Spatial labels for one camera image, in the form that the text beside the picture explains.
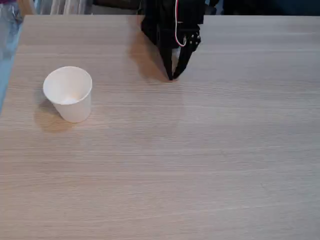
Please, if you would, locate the person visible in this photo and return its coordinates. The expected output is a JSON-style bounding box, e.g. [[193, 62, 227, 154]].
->
[[0, 0, 36, 63]]

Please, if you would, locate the pale hanging cloth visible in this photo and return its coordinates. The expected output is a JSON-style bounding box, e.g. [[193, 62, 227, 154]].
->
[[34, 0, 94, 16]]

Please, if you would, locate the dark blue furniture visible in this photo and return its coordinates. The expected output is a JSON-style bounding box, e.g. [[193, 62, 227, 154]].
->
[[221, 0, 320, 17]]

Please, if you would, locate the red white gripper cable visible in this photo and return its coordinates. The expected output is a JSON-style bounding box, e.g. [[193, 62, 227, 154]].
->
[[174, 0, 188, 48]]

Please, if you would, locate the white paper cup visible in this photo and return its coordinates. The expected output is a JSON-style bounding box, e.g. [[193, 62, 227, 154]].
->
[[42, 65, 94, 124]]

